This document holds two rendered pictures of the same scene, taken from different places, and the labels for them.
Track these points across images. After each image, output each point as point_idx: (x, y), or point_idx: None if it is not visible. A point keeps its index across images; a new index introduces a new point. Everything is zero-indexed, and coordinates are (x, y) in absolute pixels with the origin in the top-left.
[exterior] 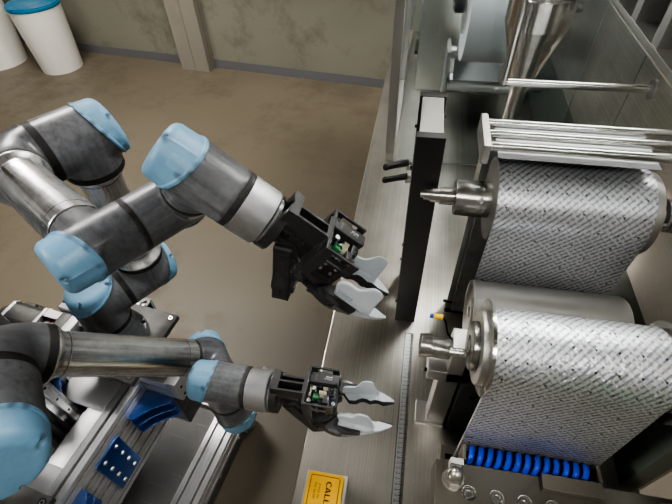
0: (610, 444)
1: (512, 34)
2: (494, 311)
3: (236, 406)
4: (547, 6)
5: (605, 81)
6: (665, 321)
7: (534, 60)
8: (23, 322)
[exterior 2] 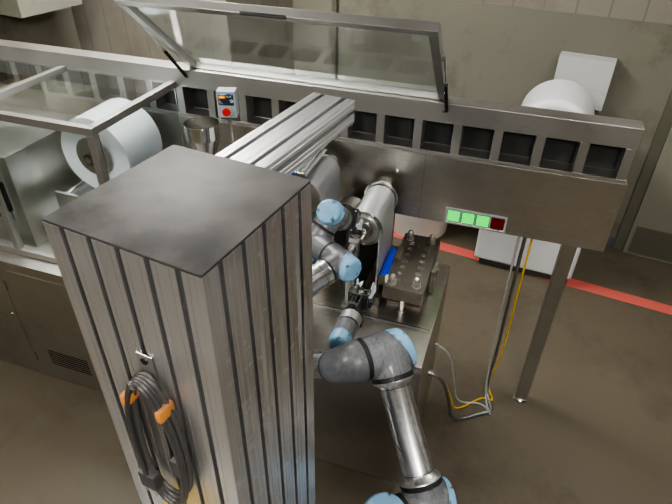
0: (391, 230)
1: (231, 142)
2: (361, 211)
3: (357, 329)
4: (216, 126)
5: (218, 148)
6: (369, 185)
7: (216, 152)
8: (325, 355)
